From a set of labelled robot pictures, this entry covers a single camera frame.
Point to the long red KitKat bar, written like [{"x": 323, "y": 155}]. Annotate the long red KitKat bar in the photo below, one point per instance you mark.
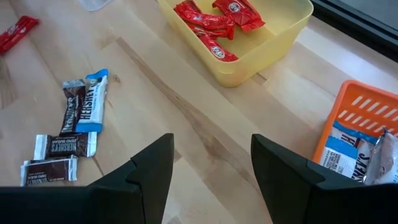
[{"x": 202, "y": 17}]

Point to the brown Hershey's zero sugar bar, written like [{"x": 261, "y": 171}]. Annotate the brown Hershey's zero sugar bar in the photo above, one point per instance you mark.
[
  {"x": 49, "y": 171},
  {"x": 65, "y": 145}
]

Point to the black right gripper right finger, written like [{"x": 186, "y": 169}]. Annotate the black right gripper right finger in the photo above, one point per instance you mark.
[{"x": 311, "y": 205}]

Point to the yellow plastic bin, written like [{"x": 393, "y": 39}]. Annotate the yellow plastic bin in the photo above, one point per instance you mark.
[{"x": 280, "y": 46}]

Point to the brown Hershey's chocolate bar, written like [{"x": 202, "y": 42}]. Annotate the brown Hershey's chocolate bar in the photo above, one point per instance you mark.
[{"x": 73, "y": 105}]

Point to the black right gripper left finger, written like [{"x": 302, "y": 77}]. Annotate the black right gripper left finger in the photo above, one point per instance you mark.
[{"x": 109, "y": 205}]

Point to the orange plastic basket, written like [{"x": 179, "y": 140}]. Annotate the orange plastic basket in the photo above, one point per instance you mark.
[{"x": 351, "y": 90}]

